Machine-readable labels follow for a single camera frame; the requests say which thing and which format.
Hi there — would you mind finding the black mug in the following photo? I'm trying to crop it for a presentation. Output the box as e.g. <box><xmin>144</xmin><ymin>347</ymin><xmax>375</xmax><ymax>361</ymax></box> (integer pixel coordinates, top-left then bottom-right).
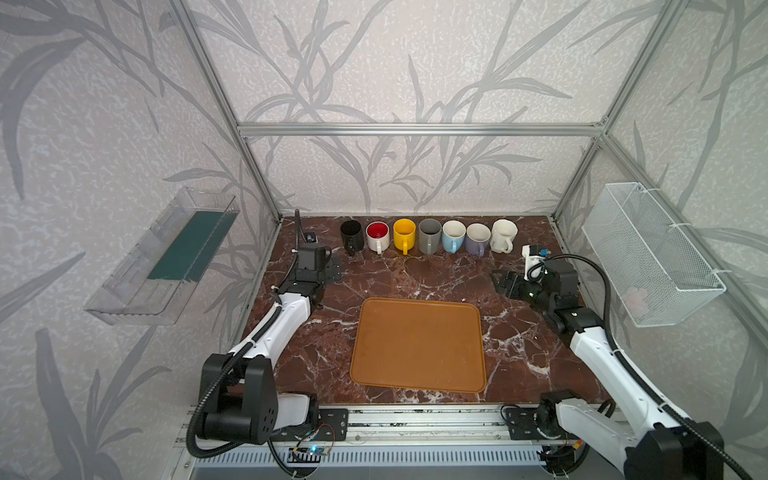
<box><xmin>340</xmin><ymin>220</ymin><xmax>365</xmax><ymax>256</ymax></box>

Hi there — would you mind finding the cream white mug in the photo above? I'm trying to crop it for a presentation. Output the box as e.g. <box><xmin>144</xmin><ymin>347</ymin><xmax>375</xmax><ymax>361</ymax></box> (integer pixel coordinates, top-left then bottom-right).
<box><xmin>365</xmin><ymin>221</ymin><xmax>390</xmax><ymax>255</ymax></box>

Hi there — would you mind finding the white faceted mug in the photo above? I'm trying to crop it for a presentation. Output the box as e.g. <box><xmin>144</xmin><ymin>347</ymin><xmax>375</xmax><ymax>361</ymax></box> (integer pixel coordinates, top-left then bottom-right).
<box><xmin>489</xmin><ymin>219</ymin><xmax>518</xmax><ymax>254</ymax></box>

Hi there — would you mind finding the purple mug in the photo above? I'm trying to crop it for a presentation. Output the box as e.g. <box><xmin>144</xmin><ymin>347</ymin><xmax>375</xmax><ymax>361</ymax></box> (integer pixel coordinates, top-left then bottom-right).
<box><xmin>464</xmin><ymin>223</ymin><xmax>492</xmax><ymax>257</ymax></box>

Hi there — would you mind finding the yellow mug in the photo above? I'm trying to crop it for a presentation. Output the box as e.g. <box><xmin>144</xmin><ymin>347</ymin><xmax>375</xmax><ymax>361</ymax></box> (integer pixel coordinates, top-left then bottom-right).
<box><xmin>392</xmin><ymin>218</ymin><xmax>416</xmax><ymax>255</ymax></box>

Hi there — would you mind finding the light blue mug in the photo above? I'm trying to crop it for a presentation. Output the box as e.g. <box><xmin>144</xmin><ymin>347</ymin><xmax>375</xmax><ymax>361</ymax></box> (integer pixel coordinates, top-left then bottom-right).
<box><xmin>442</xmin><ymin>220</ymin><xmax>467</xmax><ymax>254</ymax></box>

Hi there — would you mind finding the grey mug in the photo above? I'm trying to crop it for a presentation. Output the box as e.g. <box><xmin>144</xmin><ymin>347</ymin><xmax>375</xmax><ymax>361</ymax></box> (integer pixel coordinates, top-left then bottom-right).
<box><xmin>418</xmin><ymin>218</ymin><xmax>442</xmax><ymax>255</ymax></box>

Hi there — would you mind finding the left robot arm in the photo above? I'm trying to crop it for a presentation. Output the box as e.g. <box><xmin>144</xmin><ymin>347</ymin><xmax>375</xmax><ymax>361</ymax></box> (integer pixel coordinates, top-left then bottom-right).
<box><xmin>185</xmin><ymin>211</ymin><xmax>341</xmax><ymax>459</ymax></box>

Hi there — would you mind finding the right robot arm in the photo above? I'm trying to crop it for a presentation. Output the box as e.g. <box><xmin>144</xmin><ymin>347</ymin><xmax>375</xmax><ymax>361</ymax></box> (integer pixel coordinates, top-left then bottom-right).
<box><xmin>491</xmin><ymin>254</ymin><xmax>750</xmax><ymax>479</ymax></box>

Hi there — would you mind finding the pink object in basket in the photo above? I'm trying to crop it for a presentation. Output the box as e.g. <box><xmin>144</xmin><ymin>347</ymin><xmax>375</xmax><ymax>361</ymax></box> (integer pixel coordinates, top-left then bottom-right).
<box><xmin>621</xmin><ymin>287</ymin><xmax>650</xmax><ymax>319</ymax></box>

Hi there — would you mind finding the brown rectangular tray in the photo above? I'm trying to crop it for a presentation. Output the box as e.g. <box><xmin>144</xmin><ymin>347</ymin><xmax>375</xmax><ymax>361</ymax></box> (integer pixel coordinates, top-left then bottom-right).
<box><xmin>350</xmin><ymin>298</ymin><xmax>487</xmax><ymax>393</ymax></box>

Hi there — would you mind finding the green circuit board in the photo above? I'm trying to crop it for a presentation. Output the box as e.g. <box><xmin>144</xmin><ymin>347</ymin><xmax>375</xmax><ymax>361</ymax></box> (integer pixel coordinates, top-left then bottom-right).
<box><xmin>291</xmin><ymin>445</ymin><xmax>333</xmax><ymax>462</ymax></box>

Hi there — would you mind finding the white wire basket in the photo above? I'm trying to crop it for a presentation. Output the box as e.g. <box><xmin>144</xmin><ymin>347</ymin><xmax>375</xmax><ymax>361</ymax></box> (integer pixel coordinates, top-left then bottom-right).
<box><xmin>582</xmin><ymin>182</ymin><xmax>727</xmax><ymax>328</ymax></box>

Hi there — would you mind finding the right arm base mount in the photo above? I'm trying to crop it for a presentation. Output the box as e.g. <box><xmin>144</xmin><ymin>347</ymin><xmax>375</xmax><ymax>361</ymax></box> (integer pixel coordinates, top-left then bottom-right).
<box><xmin>500</xmin><ymin>404</ymin><xmax>562</xmax><ymax>440</ymax></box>

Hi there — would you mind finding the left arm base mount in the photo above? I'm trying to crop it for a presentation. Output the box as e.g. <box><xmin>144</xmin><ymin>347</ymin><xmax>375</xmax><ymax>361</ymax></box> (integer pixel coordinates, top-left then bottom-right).
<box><xmin>272</xmin><ymin>408</ymin><xmax>350</xmax><ymax>442</ymax></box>

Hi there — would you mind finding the aluminium front rail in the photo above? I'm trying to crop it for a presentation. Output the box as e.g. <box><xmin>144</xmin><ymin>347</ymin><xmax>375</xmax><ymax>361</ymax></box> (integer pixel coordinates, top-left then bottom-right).
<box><xmin>173</xmin><ymin>403</ymin><xmax>679</xmax><ymax>448</ymax></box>

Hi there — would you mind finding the clear plastic wall bin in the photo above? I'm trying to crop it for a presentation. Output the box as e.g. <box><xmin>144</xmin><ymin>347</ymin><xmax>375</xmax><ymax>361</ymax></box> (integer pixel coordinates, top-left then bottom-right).
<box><xmin>85</xmin><ymin>187</ymin><xmax>240</xmax><ymax>326</ymax></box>

